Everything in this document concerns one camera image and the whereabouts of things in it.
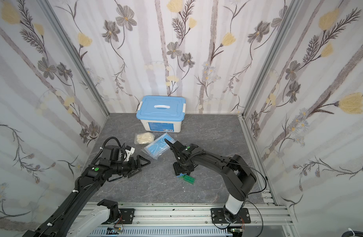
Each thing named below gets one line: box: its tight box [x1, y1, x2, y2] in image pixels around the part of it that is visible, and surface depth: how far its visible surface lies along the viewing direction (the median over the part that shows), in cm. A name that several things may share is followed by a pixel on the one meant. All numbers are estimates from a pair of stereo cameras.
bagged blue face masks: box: [140, 132, 177, 160], surface depth 101 cm
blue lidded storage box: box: [136, 94, 187, 133], surface depth 103 cm
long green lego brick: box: [181, 174, 196, 185], surface depth 88 cm
